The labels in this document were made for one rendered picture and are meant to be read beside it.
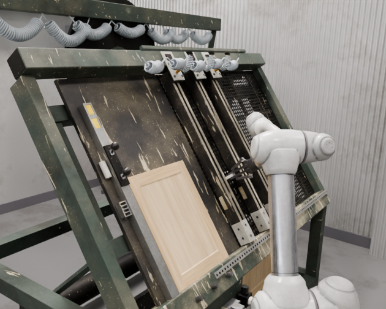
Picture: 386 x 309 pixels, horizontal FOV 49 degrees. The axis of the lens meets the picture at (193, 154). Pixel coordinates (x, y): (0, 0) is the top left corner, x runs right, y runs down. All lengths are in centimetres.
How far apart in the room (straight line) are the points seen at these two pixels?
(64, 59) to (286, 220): 117
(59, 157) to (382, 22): 346
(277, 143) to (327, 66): 307
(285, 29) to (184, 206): 306
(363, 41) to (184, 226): 299
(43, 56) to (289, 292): 136
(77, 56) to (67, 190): 64
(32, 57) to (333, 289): 148
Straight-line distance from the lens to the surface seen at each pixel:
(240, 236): 243
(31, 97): 187
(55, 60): 198
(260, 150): 163
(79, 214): 176
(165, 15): 319
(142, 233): 190
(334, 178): 476
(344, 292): 169
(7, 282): 239
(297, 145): 166
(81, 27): 263
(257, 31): 501
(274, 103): 349
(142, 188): 203
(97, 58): 214
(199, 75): 267
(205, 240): 221
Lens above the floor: 194
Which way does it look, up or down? 14 degrees down
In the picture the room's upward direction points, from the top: 2 degrees clockwise
